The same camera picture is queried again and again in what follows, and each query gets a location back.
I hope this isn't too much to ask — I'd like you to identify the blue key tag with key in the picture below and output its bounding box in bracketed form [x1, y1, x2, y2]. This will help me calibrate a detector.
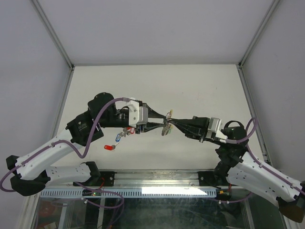
[115, 134, 121, 143]

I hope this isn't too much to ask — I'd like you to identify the aluminium frame post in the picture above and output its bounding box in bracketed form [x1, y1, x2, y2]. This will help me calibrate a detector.
[30, 0, 74, 70]
[238, 0, 281, 68]

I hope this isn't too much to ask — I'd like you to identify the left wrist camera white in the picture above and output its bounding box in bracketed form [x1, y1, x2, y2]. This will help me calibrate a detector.
[124, 98, 148, 128]

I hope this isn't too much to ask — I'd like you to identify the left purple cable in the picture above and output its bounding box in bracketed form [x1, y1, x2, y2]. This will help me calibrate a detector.
[0, 97, 134, 210]

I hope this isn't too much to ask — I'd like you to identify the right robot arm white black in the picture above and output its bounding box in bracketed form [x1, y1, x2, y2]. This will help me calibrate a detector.
[168, 116, 305, 223]

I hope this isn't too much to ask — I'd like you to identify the red key tag white label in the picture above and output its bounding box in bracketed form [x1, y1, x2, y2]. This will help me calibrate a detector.
[126, 127, 135, 135]

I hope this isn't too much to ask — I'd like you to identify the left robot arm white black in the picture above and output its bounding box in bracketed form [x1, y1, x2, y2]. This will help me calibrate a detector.
[0, 92, 166, 196]

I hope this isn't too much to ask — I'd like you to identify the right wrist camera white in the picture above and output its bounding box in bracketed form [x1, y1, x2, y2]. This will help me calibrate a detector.
[206, 117, 227, 143]

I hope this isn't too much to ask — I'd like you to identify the silver key pair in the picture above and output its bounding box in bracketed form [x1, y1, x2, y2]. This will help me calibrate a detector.
[120, 128, 131, 137]

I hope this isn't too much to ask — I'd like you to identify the red key tag with key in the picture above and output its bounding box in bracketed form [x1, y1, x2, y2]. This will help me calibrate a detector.
[104, 143, 119, 151]

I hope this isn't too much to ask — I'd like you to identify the aluminium mounting rail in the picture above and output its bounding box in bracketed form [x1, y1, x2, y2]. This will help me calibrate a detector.
[30, 168, 241, 187]

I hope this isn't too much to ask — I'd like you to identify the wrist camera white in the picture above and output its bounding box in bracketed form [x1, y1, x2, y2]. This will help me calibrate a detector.
[124, 98, 148, 128]
[206, 117, 227, 143]

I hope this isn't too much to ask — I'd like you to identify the right aluminium frame post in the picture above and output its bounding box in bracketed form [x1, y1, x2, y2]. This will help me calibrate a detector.
[238, 0, 281, 68]

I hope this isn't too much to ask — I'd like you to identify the grey slotted cable duct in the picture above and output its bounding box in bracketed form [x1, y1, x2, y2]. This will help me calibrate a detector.
[40, 187, 216, 198]

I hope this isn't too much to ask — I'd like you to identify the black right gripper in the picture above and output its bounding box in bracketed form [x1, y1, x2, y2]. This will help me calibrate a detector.
[167, 116, 225, 146]

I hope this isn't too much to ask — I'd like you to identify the left aluminium frame post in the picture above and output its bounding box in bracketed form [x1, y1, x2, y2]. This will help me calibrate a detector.
[30, 0, 74, 70]

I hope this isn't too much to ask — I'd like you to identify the large grey keyring yellow handle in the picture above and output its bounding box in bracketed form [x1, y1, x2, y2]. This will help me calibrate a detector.
[162, 110, 173, 136]

